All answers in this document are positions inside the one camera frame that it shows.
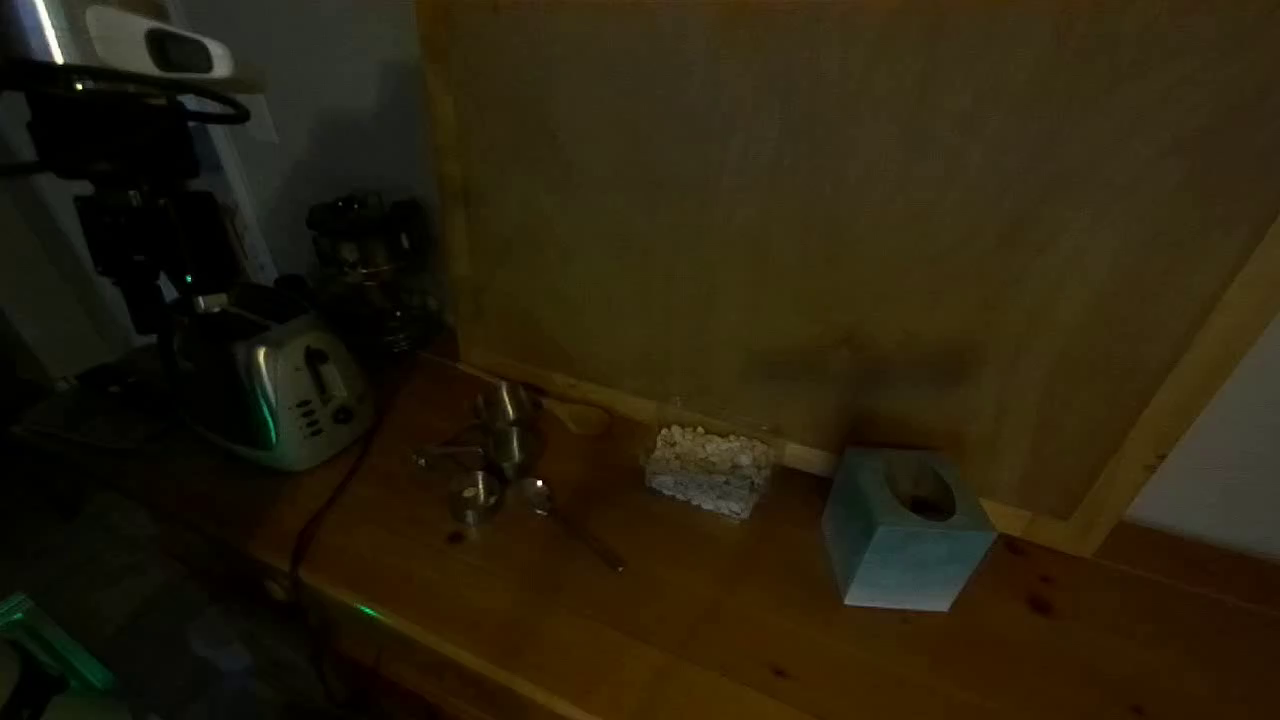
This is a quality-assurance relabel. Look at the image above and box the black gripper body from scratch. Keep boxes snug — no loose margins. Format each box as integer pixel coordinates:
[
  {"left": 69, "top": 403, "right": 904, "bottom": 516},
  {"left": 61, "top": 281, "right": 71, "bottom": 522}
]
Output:
[{"left": 69, "top": 124, "right": 256, "bottom": 301}]

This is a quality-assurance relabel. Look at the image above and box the silver metal spoon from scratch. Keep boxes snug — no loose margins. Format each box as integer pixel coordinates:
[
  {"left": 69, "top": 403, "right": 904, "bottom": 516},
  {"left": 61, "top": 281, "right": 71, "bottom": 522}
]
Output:
[{"left": 512, "top": 471, "right": 633, "bottom": 578}]

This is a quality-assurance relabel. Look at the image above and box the clear container with white pieces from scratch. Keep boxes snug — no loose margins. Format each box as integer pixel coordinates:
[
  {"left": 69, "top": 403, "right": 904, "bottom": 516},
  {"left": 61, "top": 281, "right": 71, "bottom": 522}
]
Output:
[{"left": 642, "top": 420, "right": 781, "bottom": 526}]

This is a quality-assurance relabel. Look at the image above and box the blue square container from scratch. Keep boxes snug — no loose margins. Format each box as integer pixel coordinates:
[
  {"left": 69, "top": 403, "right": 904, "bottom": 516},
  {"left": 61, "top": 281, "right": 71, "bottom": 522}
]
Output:
[{"left": 816, "top": 443, "right": 999, "bottom": 615}]

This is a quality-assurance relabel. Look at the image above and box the silver toaster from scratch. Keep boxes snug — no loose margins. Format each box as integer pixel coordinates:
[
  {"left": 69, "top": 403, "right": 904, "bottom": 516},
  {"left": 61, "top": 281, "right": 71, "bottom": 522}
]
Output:
[{"left": 174, "top": 306, "right": 375, "bottom": 476}]

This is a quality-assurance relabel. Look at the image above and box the large wooden board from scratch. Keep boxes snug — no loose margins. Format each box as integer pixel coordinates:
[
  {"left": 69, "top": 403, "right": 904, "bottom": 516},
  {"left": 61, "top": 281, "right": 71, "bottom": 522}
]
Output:
[{"left": 413, "top": 0, "right": 1280, "bottom": 561}]

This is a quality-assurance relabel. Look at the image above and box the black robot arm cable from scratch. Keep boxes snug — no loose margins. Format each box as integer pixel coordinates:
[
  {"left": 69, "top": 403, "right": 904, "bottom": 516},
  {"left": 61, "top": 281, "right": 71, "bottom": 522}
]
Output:
[{"left": 0, "top": 61, "right": 262, "bottom": 133}]

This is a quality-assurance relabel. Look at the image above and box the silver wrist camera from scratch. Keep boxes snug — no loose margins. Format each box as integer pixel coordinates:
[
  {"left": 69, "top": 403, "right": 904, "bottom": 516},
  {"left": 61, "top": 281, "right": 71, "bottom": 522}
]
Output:
[{"left": 79, "top": 3, "right": 239, "bottom": 83}]

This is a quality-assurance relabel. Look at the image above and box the black toaster power cable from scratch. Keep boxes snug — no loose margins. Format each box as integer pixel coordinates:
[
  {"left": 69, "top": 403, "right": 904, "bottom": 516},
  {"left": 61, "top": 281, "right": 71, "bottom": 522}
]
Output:
[{"left": 286, "top": 395, "right": 396, "bottom": 603}]

